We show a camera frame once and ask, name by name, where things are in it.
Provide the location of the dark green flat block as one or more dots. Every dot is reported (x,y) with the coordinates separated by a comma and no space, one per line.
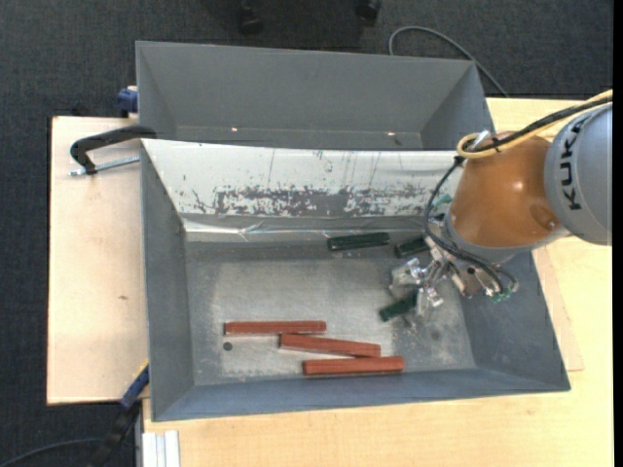
(396,307)
(410,247)
(359,241)

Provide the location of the red-brown flat block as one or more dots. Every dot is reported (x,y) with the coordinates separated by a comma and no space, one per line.
(353,365)
(331,345)
(272,328)

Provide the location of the grey metal bin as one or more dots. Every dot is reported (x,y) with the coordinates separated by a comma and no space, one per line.
(292,285)

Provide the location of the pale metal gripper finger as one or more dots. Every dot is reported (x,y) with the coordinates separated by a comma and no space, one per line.
(405,275)
(430,300)

